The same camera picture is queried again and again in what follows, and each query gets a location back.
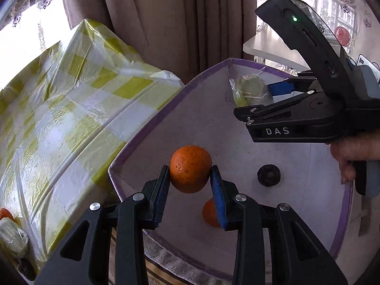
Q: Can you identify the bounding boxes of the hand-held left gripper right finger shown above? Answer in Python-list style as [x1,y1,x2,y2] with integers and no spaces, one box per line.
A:
[210,165,348,285]

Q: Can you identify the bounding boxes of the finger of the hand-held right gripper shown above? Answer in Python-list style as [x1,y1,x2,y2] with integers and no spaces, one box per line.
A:
[233,90,345,124]
[267,76,319,97]

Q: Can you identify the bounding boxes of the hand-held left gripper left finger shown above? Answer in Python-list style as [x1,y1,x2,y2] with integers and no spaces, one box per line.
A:
[34,165,171,285]

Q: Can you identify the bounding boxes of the plastic-wrapped green fruit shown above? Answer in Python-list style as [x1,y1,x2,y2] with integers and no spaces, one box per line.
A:
[0,218,29,259]
[228,67,274,108]

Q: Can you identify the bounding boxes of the white box with purple rim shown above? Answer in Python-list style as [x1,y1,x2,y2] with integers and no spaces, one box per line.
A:
[108,57,354,285]

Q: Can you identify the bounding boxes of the person's right hand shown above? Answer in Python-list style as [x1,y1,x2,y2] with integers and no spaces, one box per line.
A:
[329,133,380,185]

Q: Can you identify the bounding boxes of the red round ornament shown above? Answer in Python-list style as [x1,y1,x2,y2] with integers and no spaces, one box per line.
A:
[335,26,352,47]

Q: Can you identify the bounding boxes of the white side table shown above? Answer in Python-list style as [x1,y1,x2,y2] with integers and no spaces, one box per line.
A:
[243,30,311,72]

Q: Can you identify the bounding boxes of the dark round fruit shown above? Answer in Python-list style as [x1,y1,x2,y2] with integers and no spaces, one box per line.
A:
[15,258,37,281]
[257,164,281,187]

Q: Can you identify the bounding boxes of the sheer lace curtain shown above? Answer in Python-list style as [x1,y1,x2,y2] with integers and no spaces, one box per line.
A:
[255,0,380,75]
[0,0,72,90]

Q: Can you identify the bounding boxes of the striped rug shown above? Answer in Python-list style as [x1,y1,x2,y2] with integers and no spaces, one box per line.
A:
[108,228,238,285]

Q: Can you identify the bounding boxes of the yellow checkered plastic tablecloth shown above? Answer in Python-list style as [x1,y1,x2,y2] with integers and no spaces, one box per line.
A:
[0,19,185,275]

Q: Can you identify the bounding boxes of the brown curtain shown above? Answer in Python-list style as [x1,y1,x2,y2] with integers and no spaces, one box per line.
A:
[61,0,257,85]

